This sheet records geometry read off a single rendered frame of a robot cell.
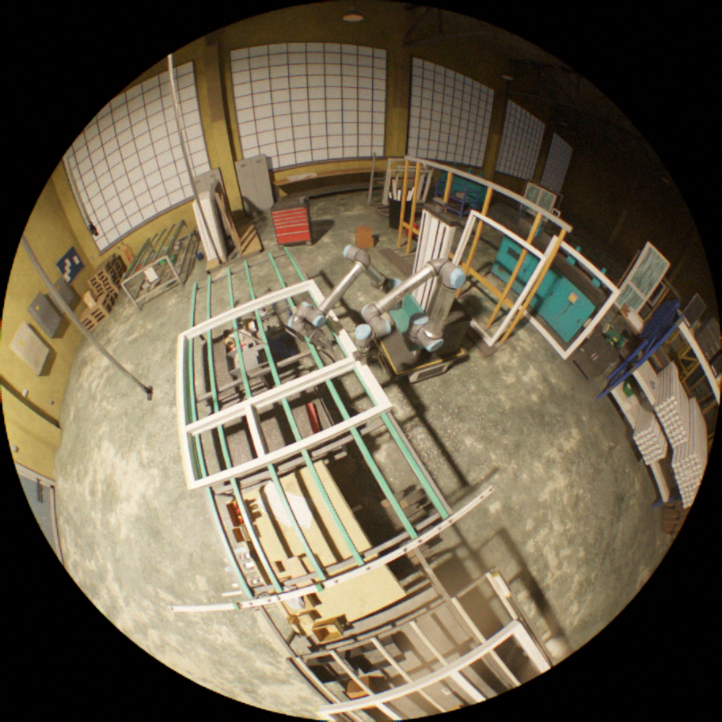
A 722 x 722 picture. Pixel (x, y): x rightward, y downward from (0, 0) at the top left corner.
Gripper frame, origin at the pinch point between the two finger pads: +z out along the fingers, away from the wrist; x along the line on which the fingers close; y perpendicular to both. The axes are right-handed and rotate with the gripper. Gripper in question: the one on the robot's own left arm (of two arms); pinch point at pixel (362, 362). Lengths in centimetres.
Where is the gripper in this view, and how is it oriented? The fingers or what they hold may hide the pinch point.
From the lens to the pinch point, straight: 161.4
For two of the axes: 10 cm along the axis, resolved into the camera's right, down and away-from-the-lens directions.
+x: 8.9, -3.8, 2.6
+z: 0.0, 5.7, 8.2
